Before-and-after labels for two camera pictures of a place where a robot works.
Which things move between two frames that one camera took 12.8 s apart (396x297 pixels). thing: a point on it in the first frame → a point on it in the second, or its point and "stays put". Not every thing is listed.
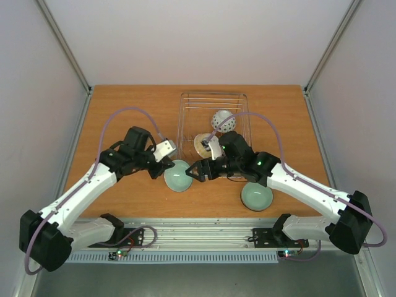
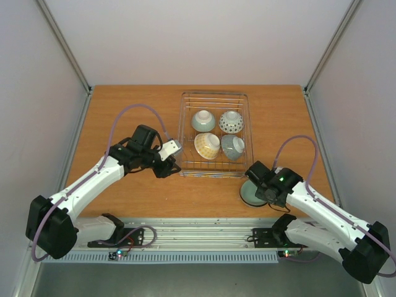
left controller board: [117, 254] stays put
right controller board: [287, 253] stays put
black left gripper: [166, 163] stays put
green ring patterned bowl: [176, 179] → [203, 120]
